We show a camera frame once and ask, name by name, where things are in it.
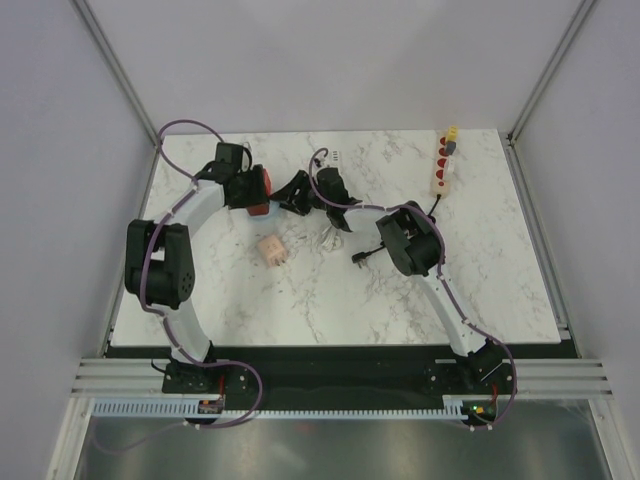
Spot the aluminium frame post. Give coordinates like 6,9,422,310
505,0,599,147
70,0,158,147

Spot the left aluminium frame post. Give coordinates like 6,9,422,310
70,0,158,147

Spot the pink adapter plug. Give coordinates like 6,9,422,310
256,234,288,268

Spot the white slotted cable duct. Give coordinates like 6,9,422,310
92,394,474,420

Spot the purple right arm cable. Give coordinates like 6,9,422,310
309,147,519,433

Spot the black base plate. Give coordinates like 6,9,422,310
106,341,576,407

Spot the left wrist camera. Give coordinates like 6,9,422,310
241,142,253,171

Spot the yellow plug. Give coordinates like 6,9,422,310
445,125,459,142

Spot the grey plug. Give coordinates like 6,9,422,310
445,141,457,155

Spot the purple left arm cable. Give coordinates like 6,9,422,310
92,118,266,452

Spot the right aluminium frame post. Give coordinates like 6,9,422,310
505,0,599,147

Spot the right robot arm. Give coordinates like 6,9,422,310
271,168,504,358

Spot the black plug with cable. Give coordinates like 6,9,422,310
351,242,386,267

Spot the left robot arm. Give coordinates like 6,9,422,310
124,143,270,393

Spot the beige red power strip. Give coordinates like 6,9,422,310
430,129,457,199

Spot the aluminium front rail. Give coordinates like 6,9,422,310
71,359,612,405

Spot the red socket cube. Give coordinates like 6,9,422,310
263,169,272,197

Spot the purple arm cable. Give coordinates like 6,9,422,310
309,147,519,433
92,118,266,452

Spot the dark red carp adapter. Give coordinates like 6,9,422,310
246,202,270,219

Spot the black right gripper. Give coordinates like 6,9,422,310
270,172,330,218

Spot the white coiled strip cable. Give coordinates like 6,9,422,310
314,222,347,252

